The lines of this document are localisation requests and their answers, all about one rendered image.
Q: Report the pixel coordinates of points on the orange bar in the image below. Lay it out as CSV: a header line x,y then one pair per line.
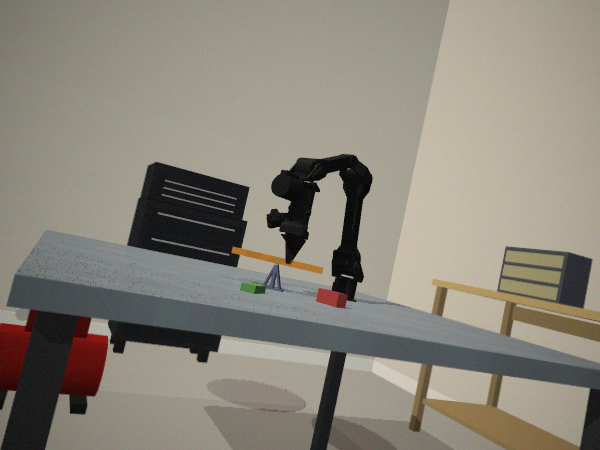
x,y
277,260

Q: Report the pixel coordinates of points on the green rectangular block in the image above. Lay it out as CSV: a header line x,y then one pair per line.
x,y
253,288

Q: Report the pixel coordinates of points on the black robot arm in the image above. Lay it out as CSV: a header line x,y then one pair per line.
x,y
357,181

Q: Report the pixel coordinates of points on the red rectangular block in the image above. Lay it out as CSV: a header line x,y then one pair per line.
x,y
331,298

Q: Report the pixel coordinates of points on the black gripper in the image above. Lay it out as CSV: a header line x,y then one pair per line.
x,y
296,232

